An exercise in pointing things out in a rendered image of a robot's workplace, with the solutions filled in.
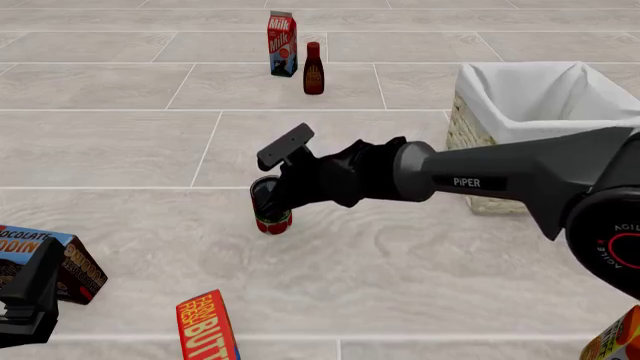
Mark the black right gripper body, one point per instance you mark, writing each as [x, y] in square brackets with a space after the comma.
[305, 180]

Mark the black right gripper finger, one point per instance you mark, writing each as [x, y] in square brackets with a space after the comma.
[280, 208]

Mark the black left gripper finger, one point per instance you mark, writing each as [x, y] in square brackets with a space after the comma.
[40, 270]

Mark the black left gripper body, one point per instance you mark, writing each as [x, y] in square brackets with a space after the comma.
[25, 322]

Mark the tomato sauce can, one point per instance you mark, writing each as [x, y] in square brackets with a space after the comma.
[272, 225]

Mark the black and grey right robot arm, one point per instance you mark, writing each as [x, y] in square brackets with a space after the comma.
[500, 165]

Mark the dark red sauce bottle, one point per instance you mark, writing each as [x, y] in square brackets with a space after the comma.
[313, 75]

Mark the woven wicker basket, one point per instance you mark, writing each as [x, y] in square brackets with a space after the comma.
[467, 131]

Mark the white cloth basket liner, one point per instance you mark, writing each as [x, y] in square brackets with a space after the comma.
[530, 97]

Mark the chocolate pudding box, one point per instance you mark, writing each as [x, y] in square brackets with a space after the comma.
[80, 273]

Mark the red milk carton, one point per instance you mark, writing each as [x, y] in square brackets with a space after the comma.
[282, 45]

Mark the red butter box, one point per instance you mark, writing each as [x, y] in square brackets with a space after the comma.
[205, 330]

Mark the orange juice carton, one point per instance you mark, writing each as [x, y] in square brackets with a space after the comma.
[615, 337]

